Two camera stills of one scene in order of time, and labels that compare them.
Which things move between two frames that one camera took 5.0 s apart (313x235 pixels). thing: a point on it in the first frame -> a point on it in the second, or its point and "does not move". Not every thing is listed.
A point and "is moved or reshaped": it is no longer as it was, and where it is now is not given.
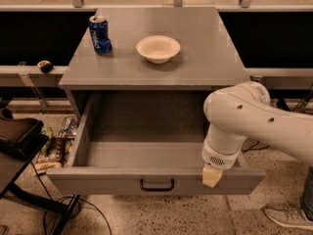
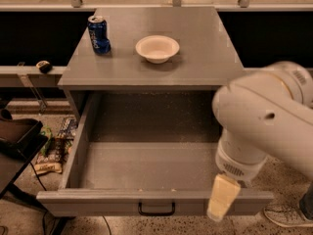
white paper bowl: [157, 49] does not move
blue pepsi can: [99, 30] does not move
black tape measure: [45, 66] does not move
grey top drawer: [145, 143] is moved or reshaped
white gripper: [217, 158] -> [237, 166]
